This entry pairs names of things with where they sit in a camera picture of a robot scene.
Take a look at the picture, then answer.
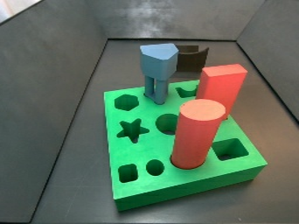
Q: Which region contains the green shape sorter board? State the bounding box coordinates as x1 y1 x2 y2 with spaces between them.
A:
105 80 268 211

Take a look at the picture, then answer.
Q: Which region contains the red cylinder peg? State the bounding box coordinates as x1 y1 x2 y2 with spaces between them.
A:
172 99 226 170

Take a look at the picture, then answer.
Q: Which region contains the blue pentagon block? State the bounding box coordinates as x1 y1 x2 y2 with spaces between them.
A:
141 43 180 104

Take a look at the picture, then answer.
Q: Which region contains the red rectangular block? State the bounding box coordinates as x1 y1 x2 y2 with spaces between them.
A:
197 64 249 119

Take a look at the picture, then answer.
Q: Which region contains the black curved holder stand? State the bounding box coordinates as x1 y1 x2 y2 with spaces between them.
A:
177 45 210 72

